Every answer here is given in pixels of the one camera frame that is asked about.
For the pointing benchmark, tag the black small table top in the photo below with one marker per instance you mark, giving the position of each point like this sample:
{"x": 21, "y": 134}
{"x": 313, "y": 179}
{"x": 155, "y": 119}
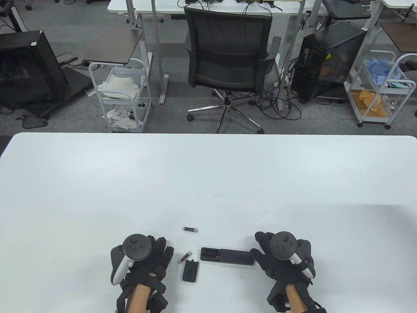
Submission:
{"x": 345, "y": 9}

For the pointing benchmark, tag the scattered printed paper sheets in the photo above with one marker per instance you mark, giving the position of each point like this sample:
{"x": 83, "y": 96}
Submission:
{"x": 122, "y": 122}

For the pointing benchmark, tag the person's right hand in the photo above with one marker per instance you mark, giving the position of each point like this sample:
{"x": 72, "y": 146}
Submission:
{"x": 264, "y": 257}

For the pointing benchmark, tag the black and white controller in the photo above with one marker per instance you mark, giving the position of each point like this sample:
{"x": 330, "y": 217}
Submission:
{"x": 282, "y": 245}
{"x": 136, "y": 246}

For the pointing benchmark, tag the orange cloth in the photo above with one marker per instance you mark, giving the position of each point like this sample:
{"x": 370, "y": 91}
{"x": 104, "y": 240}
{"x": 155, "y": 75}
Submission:
{"x": 369, "y": 97}

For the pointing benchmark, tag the small black battery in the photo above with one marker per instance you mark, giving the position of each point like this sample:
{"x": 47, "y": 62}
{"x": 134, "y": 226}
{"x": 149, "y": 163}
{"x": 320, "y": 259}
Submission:
{"x": 190, "y": 229}
{"x": 184, "y": 257}

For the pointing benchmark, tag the person's right forearm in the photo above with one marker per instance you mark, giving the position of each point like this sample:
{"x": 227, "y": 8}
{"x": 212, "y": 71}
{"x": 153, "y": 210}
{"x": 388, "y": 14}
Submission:
{"x": 294, "y": 300}

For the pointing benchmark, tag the black computer tower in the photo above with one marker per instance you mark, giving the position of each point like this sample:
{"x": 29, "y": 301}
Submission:
{"x": 335, "y": 55}

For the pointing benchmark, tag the silver aluminium post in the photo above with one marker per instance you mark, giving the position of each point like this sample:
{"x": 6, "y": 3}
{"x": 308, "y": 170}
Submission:
{"x": 159, "y": 58}
{"x": 291, "y": 49}

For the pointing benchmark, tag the black flat floor piece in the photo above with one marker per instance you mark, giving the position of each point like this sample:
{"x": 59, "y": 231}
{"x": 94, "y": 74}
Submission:
{"x": 31, "y": 122}

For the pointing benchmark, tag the blue cloth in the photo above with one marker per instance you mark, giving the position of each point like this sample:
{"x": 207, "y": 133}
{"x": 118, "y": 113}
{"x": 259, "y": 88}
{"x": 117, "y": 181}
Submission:
{"x": 381, "y": 73}

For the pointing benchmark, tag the white cart with cloths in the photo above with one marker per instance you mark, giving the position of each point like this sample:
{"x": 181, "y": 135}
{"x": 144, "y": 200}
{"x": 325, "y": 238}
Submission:
{"x": 355, "y": 107}

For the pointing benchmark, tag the black floor base plate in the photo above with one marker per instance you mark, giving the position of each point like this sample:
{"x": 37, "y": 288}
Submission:
{"x": 76, "y": 81}

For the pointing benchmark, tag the person's left hand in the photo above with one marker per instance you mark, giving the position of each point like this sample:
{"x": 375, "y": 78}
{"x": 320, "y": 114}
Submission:
{"x": 159, "y": 257}

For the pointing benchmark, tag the brown side table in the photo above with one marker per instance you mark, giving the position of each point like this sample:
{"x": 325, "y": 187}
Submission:
{"x": 404, "y": 36}
{"x": 114, "y": 45}

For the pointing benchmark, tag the black battery cover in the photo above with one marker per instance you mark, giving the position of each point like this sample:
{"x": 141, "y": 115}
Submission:
{"x": 190, "y": 271}

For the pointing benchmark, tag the black left wrist camera unit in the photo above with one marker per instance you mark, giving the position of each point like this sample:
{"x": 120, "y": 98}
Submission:
{"x": 159, "y": 303}

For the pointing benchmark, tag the black remote control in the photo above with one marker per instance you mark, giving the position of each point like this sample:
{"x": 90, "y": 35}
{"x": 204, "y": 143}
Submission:
{"x": 228, "y": 256}

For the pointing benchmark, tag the white cart with papers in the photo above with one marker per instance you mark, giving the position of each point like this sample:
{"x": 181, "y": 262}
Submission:
{"x": 145, "y": 109}

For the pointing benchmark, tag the white office desk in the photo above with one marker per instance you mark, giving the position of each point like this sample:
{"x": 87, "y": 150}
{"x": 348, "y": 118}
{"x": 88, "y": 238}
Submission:
{"x": 146, "y": 6}

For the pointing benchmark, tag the black right wrist camera unit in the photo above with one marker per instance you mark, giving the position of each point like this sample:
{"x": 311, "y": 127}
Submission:
{"x": 277, "y": 301}

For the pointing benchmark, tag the black mesh office chair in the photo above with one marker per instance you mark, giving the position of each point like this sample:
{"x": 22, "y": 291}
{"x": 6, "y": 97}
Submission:
{"x": 228, "y": 49}

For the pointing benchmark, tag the person's left forearm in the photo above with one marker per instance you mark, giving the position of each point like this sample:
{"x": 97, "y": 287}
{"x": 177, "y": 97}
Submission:
{"x": 138, "y": 300}

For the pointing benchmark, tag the black wrist camera unit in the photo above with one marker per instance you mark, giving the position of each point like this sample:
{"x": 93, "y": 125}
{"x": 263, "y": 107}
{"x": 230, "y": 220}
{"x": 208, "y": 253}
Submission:
{"x": 159, "y": 303}
{"x": 277, "y": 301}

